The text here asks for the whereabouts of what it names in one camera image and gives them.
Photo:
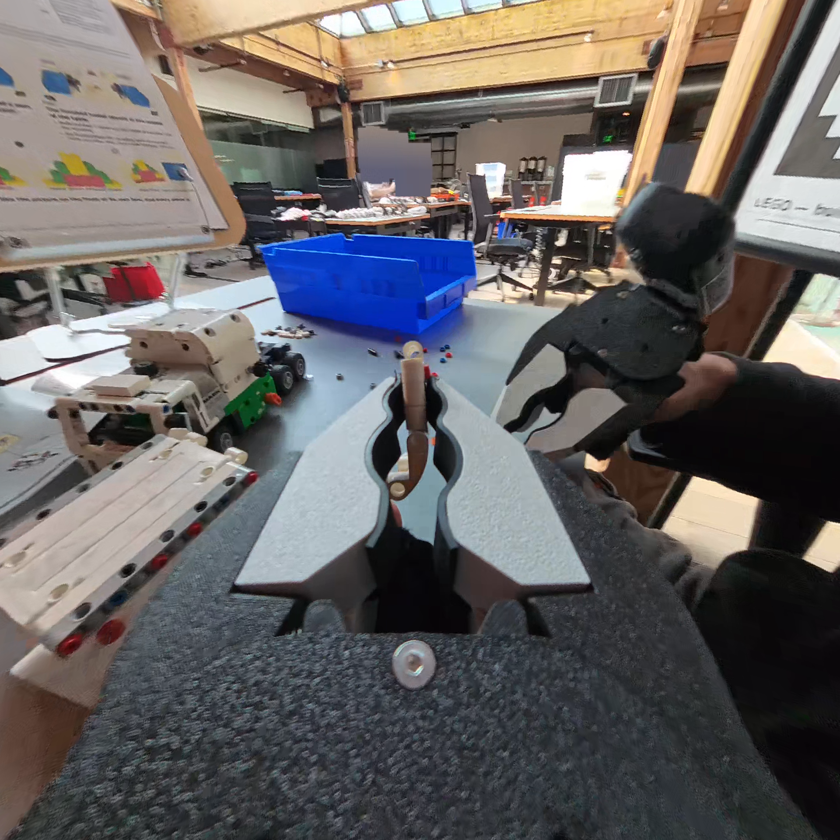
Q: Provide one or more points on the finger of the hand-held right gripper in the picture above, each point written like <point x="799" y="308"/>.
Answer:
<point x="571" y="426"/>
<point x="538" y="380"/>

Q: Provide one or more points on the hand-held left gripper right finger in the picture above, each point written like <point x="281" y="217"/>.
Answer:
<point x="512" y="512"/>

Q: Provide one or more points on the instruction sheet on clipboard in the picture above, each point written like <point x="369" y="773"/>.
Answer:
<point x="231" y="211"/>

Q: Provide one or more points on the cluster of tan black pins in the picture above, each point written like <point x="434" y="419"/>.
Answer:
<point x="289" y="332"/>

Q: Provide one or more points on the scattered red blue lego studs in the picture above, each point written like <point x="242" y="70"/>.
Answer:
<point x="436" y="354"/>

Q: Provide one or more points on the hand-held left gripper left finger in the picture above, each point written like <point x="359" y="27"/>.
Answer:
<point x="315" y="512"/>

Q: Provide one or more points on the black office chair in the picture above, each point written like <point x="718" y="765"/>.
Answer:
<point x="489" y="216"/>
<point x="253" y="210"/>
<point x="338" y="193"/>

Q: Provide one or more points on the grey ventilation duct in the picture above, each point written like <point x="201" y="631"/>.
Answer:
<point x="512" y="105"/>

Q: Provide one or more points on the laminated instruction sheet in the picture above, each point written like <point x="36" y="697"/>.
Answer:
<point x="85" y="131"/>

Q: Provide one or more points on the white lego container body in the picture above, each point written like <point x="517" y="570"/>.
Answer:
<point x="98" y="525"/>

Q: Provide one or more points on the person's dark clothing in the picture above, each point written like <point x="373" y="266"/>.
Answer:
<point x="787" y="656"/>

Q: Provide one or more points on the white box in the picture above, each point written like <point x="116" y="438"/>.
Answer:
<point x="594" y="184"/>

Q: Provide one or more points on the person's right forearm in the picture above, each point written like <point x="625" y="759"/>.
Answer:
<point x="787" y="426"/>

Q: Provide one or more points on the white green lego truck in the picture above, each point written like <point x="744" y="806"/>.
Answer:
<point x="197" y="367"/>

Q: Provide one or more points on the wooden desk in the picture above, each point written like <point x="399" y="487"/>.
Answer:
<point x="377" y="223"/>
<point x="558" y="220"/>

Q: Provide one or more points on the white framed sign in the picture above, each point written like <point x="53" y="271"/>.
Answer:
<point x="800" y="131"/>

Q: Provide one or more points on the blue plastic bin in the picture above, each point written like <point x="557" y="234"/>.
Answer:
<point x="374" y="282"/>

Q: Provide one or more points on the tan lego beam piece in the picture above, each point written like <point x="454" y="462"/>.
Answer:
<point x="413" y="407"/>

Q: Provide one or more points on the person's right hand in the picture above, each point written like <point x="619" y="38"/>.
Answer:
<point x="695" y="387"/>

